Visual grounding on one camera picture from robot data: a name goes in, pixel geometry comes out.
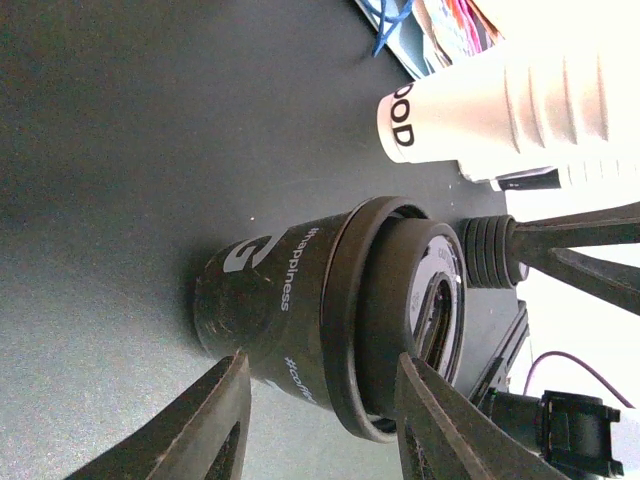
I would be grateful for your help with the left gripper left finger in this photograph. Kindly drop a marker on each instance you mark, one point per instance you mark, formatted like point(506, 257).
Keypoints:
point(202, 434)

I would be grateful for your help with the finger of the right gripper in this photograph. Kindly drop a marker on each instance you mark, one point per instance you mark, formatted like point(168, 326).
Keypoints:
point(615, 283)
point(612, 226)

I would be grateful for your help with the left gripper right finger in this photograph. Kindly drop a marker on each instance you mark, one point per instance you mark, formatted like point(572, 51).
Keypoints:
point(441, 435)

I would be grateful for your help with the black plastic cup lid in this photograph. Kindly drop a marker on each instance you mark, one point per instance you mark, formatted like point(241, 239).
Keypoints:
point(396, 284)

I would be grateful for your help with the single black paper cup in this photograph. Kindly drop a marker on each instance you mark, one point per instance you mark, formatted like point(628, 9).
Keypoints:
point(263, 296)

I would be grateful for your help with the right black lid stack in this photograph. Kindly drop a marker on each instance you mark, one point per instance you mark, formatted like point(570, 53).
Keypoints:
point(484, 241)

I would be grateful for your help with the white paper cup stack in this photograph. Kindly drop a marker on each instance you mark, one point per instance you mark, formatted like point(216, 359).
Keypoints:
point(514, 109)

